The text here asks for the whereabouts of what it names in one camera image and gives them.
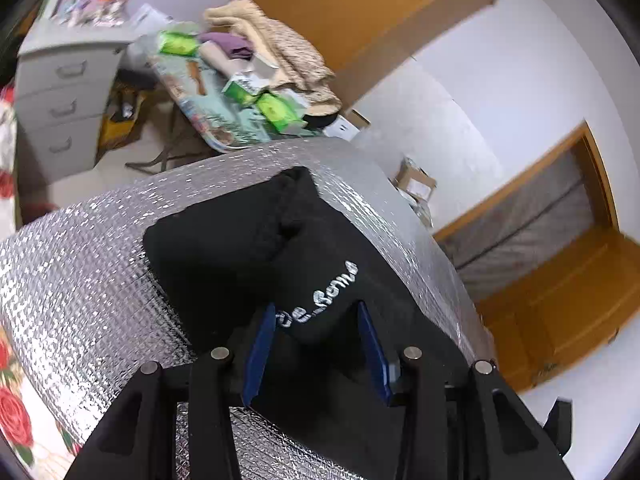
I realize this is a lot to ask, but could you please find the heap of colourful packets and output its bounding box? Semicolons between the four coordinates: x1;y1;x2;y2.
47;0;136;29

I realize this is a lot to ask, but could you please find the green packet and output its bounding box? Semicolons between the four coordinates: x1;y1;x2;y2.
257;94;301;131
222;80;256;106
159;31;199;57

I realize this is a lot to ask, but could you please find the labelled cardboard box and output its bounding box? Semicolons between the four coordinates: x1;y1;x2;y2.
392;157;439;204

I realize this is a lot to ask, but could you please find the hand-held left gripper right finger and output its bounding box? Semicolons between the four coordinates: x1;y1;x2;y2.
356;301;576;480

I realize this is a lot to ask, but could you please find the wooden wardrobe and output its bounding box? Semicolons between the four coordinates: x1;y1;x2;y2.
242;0;513;123

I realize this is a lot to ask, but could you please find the beige floral blanket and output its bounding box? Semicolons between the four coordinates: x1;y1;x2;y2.
204;0;344;116

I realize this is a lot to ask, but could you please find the small white box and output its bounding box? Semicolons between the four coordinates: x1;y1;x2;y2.
322;110;371;141

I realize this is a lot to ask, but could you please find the clear plastic door curtain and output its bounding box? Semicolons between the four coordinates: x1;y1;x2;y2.
440;152;603;302

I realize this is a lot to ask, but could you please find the black garment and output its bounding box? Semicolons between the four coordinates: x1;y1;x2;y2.
142;166;476;480

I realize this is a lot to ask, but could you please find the red rose bedsheet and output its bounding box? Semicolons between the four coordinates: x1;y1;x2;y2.
0;85;84;480

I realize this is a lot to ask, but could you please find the small dark cloth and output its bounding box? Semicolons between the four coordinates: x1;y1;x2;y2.
304;113;342;131

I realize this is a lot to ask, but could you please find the yellow bag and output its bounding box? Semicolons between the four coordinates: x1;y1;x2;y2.
97;85;146;151

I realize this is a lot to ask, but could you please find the wooden door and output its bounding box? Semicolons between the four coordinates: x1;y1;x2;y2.
475;227;640;394

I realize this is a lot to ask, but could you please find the wooden door frame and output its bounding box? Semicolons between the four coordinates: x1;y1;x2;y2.
432;120;622;242

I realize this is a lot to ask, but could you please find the folding table with printed cloth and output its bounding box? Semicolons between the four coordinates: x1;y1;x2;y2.
125;35;327;173

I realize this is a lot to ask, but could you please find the purple cloth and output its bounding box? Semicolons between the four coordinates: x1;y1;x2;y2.
200;32;254;61

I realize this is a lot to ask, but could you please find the silver quilted foil mat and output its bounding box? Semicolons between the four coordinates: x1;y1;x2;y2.
0;139;497;480

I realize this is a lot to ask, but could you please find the grey drawer cabinet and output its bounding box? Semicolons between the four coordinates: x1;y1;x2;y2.
15;0;137;182

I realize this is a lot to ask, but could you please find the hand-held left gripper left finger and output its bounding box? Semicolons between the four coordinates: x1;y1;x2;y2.
65;302;277;480

